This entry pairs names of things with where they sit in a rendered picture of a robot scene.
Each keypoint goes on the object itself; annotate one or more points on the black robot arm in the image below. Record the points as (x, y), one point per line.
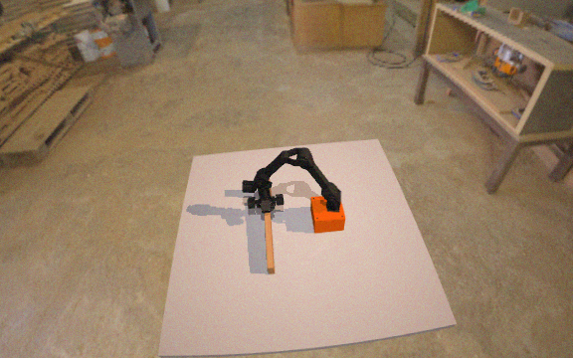
(304, 159)

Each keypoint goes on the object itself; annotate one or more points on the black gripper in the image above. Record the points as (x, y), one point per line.
(279, 198)

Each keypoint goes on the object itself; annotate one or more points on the wooden rail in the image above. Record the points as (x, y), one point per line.
(269, 243)

